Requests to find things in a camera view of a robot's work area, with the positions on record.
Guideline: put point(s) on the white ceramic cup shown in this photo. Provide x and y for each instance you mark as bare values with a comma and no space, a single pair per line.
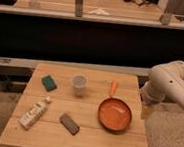
79,85

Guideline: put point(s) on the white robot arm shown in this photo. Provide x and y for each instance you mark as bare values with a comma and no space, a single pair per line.
164,80

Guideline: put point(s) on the wooden table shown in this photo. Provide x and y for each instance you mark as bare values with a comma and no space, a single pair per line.
48,130

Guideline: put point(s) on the green sponge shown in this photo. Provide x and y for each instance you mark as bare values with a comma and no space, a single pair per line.
49,83

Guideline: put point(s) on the orange frying pan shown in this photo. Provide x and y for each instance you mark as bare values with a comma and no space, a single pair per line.
113,113

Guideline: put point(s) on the grey rectangular block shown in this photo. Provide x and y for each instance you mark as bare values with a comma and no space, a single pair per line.
69,123

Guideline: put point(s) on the folded white paper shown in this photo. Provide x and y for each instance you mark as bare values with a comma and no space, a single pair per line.
99,11

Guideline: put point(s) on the white bottle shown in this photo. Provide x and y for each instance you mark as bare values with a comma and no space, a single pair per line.
32,115

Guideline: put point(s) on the grey metal post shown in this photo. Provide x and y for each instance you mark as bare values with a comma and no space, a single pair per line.
79,8

